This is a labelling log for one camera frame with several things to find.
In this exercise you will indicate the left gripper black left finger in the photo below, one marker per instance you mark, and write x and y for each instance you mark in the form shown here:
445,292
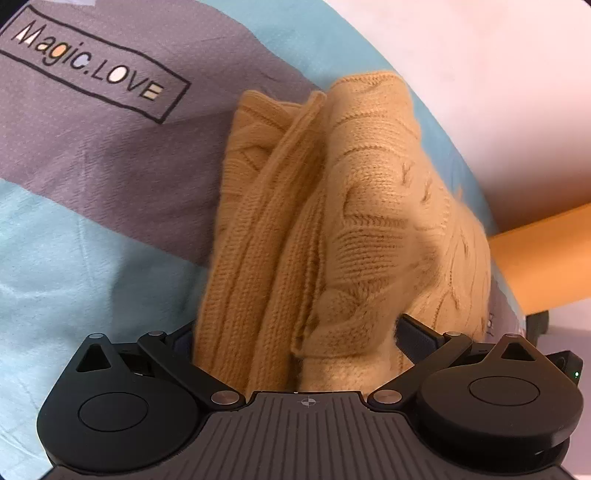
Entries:
124,407

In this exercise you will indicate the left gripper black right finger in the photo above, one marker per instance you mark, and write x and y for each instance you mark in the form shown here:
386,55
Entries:
501,406

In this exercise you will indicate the mustard cable-knit sweater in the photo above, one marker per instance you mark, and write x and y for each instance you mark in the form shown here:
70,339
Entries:
333,223

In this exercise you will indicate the orange headboard panel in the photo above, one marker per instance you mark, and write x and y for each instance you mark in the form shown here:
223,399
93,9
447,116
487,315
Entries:
546,264

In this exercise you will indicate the blue grey printed bedsheet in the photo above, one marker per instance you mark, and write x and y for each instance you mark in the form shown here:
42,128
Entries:
114,121

